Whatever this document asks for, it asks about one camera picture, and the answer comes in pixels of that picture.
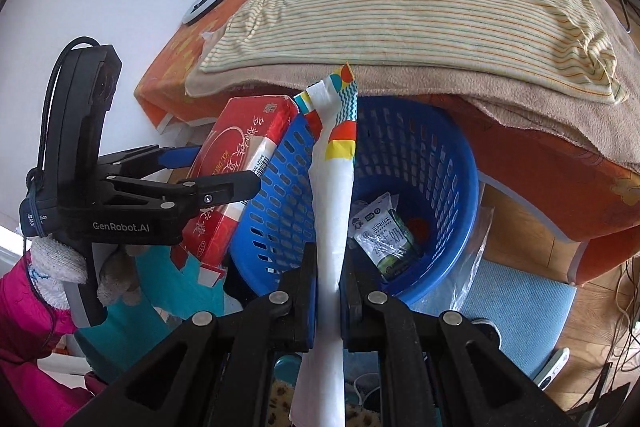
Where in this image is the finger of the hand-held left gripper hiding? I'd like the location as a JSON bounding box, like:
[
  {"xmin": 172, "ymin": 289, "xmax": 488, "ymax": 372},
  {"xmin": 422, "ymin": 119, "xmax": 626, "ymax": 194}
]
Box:
[
  {"xmin": 105, "ymin": 169, "xmax": 263, "ymax": 218},
  {"xmin": 97, "ymin": 146, "xmax": 206, "ymax": 180}
]

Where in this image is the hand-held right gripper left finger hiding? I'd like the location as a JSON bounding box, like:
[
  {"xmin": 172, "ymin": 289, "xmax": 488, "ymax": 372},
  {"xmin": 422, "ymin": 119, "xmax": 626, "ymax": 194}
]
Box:
[{"xmin": 65, "ymin": 242, "xmax": 318, "ymax": 427}]

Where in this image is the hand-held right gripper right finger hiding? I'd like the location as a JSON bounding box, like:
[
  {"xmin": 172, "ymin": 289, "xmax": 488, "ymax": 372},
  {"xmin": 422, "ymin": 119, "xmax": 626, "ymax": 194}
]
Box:
[{"xmin": 339, "ymin": 257, "xmax": 576, "ymax": 427}]

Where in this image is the red cardboard box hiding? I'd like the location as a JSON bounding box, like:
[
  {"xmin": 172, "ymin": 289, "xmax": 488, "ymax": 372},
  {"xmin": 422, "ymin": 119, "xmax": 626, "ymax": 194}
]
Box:
[{"xmin": 180, "ymin": 94, "xmax": 301, "ymax": 288}]

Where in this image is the blue plastic basket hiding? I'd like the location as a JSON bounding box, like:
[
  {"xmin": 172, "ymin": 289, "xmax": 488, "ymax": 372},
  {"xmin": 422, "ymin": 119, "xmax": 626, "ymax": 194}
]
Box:
[{"xmin": 227, "ymin": 94, "xmax": 481, "ymax": 308}]

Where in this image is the green milk carton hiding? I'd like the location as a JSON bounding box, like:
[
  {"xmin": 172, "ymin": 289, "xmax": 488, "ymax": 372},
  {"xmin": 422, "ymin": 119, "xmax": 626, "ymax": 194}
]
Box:
[{"xmin": 352, "ymin": 192, "xmax": 423, "ymax": 285}]

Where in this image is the white colourful printed wrapper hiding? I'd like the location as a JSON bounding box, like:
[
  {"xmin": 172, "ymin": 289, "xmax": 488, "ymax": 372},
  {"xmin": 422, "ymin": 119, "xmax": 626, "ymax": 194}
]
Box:
[{"xmin": 289, "ymin": 63, "xmax": 361, "ymax": 427}]

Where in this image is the orange plastic cap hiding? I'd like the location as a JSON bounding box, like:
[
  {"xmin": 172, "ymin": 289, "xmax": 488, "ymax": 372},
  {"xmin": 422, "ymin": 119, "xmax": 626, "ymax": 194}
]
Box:
[{"xmin": 407, "ymin": 217, "xmax": 431, "ymax": 248}]

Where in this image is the clear plastic bag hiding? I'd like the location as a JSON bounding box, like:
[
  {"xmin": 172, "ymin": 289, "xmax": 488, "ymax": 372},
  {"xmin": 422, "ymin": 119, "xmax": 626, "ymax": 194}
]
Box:
[{"xmin": 415, "ymin": 202, "xmax": 496, "ymax": 313}]

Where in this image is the person's left hand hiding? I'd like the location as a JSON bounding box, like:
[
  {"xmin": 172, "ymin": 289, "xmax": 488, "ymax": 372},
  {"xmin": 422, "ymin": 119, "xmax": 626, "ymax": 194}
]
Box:
[{"xmin": 27, "ymin": 234, "xmax": 146, "ymax": 310}]

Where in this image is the teal cloth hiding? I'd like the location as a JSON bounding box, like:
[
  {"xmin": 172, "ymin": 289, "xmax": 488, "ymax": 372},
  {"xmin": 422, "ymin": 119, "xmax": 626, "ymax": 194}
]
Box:
[{"xmin": 80, "ymin": 249, "xmax": 226, "ymax": 383}]

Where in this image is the person's right shoe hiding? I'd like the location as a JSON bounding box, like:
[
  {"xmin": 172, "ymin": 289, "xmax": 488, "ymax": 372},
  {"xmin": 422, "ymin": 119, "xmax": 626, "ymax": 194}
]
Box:
[{"xmin": 470, "ymin": 318, "xmax": 502, "ymax": 350}]

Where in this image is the light blue floor mat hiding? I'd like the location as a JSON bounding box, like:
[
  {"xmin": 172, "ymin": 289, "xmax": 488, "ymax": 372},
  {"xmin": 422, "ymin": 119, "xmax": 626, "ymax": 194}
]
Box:
[{"xmin": 450, "ymin": 259, "xmax": 576, "ymax": 388}]

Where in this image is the white remote control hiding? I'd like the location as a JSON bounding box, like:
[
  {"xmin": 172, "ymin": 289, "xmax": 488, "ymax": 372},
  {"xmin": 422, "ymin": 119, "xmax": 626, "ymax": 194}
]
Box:
[{"xmin": 532, "ymin": 347, "xmax": 571, "ymax": 385}]

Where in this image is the orange floral blanket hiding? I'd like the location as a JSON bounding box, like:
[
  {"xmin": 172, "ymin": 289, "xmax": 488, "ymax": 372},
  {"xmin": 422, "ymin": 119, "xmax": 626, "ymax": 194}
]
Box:
[{"xmin": 134, "ymin": 0, "xmax": 640, "ymax": 288}]

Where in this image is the striped yellow cloth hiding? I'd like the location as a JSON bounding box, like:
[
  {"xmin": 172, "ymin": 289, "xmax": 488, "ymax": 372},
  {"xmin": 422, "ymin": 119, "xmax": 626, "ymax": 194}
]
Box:
[{"xmin": 199, "ymin": 0, "xmax": 628, "ymax": 106}]

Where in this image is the beige towel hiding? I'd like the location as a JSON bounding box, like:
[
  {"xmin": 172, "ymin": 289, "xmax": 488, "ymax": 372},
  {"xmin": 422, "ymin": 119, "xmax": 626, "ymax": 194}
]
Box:
[{"xmin": 185, "ymin": 0, "xmax": 640, "ymax": 175}]

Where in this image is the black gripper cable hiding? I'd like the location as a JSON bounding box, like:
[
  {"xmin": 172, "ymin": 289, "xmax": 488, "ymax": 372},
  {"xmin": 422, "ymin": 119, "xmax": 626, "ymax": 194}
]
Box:
[{"xmin": 25, "ymin": 36, "xmax": 101, "ymax": 238}]

